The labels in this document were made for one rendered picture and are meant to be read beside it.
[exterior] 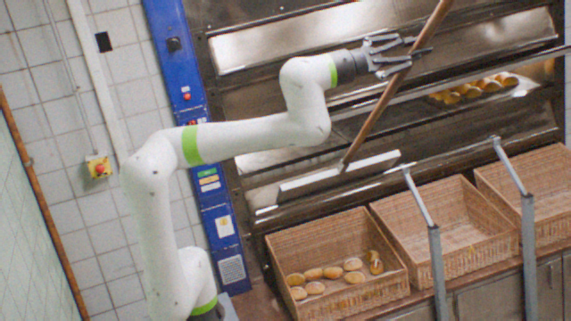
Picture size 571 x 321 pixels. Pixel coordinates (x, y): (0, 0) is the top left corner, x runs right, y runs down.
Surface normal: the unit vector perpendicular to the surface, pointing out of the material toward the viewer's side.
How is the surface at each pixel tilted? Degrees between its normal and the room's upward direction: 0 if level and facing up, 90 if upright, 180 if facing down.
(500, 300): 92
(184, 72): 90
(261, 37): 70
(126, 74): 90
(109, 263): 90
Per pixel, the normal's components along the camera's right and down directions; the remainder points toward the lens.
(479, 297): 0.30, 0.32
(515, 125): 0.22, 0.00
